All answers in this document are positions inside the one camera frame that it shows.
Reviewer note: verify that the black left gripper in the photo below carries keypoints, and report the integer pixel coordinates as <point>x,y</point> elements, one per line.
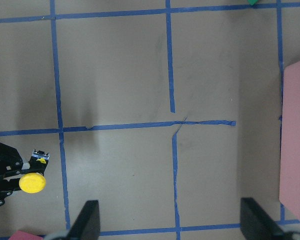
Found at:
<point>10,165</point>

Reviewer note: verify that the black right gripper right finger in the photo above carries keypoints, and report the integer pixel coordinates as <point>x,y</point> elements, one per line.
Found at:
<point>256,224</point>

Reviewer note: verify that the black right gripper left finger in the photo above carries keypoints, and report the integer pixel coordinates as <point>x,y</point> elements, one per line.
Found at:
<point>87,225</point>

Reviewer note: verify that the yellow push button switch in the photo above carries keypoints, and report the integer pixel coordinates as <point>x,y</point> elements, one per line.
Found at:
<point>32,180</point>

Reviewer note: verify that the pink plastic bin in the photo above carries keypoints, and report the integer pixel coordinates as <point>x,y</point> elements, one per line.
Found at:
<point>289,185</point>

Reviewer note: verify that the pink cube centre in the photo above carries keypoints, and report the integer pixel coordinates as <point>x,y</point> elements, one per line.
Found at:
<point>21,235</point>

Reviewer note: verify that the green cube far right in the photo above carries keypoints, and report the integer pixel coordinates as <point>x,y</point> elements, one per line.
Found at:
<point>252,2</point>

